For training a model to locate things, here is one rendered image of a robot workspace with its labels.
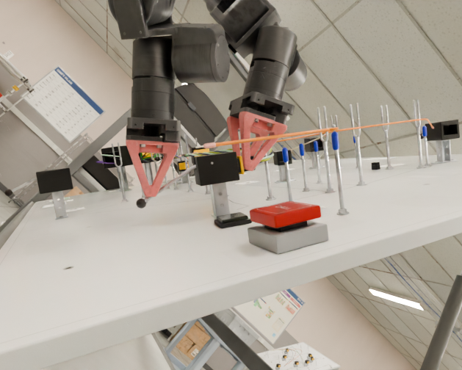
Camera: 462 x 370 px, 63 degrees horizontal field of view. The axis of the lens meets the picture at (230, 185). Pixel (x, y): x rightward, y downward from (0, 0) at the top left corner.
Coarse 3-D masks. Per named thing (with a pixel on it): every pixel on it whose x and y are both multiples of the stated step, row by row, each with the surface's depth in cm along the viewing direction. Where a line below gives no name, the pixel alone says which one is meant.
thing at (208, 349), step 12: (192, 324) 477; (204, 324) 438; (180, 336) 471; (216, 336) 399; (168, 348) 466; (204, 348) 483; (216, 348) 396; (228, 348) 399; (192, 360) 481; (204, 360) 391; (240, 360) 403
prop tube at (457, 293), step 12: (456, 276) 63; (456, 288) 62; (456, 300) 61; (444, 312) 61; (456, 312) 61; (444, 324) 61; (444, 336) 60; (432, 348) 60; (444, 348) 60; (432, 360) 60
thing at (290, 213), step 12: (276, 204) 38; (288, 204) 37; (300, 204) 36; (312, 204) 35; (252, 216) 37; (264, 216) 34; (276, 216) 33; (288, 216) 33; (300, 216) 34; (312, 216) 34; (276, 228) 35; (288, 228) 35
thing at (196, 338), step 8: (192, 328) 760; (200, 328) 780; (184, 336) 752; (192, 336) 758; (200, 336) 762; (208, 336) 767; (184, 344) 750; (192, 344) 765; (200, 344) 761; (184, 352) 748; (192, 352) 755
